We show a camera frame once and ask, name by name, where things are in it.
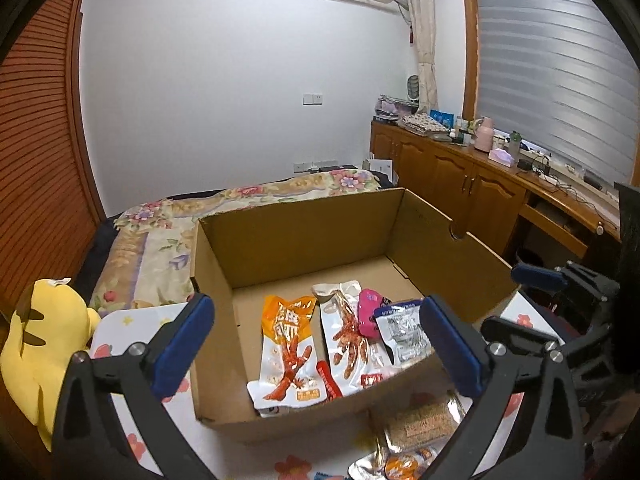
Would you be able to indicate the pink tissue box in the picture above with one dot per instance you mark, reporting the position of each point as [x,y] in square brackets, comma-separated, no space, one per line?
[501,156]

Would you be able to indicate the grey drinking bottle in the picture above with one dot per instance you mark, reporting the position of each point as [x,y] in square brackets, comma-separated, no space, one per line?
[514,144]

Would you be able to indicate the clear blue-top snack packet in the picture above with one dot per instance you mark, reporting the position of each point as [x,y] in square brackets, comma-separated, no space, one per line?
[405,335]

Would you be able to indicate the white wall socket row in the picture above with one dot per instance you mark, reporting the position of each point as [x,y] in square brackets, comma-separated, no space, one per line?
[315,165]

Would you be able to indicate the white paper bag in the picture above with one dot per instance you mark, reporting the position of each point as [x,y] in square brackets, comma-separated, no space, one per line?
[379,171]

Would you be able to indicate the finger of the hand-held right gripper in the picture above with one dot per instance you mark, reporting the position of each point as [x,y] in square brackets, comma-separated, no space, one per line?
[535,276]
[515,329]

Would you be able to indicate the wooden slatted wardrobe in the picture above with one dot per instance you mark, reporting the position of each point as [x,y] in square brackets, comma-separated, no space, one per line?
[35,160]

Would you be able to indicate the floral blanket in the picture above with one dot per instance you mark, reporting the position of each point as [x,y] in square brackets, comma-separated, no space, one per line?
[160,240]

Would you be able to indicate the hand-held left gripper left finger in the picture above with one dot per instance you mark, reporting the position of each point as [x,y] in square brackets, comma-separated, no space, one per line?
[185,340]

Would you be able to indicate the blue box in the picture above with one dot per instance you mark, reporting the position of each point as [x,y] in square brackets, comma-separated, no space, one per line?
[441,118]

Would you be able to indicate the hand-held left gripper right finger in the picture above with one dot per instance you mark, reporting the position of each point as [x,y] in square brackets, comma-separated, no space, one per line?
[455,350]

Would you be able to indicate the purple cloth pile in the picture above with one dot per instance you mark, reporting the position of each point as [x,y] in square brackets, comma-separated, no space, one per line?
[395,107]

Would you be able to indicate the yellow plush toy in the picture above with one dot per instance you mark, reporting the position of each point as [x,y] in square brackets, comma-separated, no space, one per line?
[40,350]

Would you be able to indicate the brown cardboard box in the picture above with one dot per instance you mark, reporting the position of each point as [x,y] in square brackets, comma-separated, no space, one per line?
[300,240]

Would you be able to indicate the pink snack packet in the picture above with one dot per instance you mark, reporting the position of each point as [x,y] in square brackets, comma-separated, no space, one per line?
[369,315]

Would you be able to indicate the white wall switch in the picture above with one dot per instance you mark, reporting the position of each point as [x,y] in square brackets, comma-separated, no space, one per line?
[312,98]

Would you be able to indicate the grey window blind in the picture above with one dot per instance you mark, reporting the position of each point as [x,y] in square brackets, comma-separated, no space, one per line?
[550,70]

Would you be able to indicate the strawberry print cloth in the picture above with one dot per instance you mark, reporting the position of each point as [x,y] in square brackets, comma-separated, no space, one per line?
[150,435]

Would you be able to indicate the pink thermos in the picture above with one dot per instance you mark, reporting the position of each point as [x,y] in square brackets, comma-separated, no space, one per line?
[484,135]

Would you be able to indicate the orange chicken feet packet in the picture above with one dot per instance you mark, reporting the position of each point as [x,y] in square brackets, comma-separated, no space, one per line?
[287,340]

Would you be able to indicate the small white fan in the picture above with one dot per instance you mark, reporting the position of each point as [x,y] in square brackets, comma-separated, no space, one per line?
[413,89]

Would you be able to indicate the silver packet with orange round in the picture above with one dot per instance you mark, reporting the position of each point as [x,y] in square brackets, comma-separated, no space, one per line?
[400,466]

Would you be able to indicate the white chicken feet packet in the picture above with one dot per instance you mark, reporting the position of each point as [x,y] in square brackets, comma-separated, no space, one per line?
[350,340]

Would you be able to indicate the red snack packet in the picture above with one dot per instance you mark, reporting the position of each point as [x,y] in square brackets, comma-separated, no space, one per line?
[329,382]

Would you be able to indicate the folded patterned cloth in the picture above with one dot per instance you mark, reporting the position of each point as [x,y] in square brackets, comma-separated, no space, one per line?
[425,125]

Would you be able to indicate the beige curtain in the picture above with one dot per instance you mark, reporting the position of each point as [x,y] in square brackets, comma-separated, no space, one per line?
[422,35]

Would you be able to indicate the clear sesame cake packet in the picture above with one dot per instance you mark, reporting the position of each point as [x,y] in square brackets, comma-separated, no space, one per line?
[420,420]

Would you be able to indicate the wooden sideboard cabinet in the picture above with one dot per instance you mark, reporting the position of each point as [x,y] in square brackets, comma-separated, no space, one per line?
[450,180]

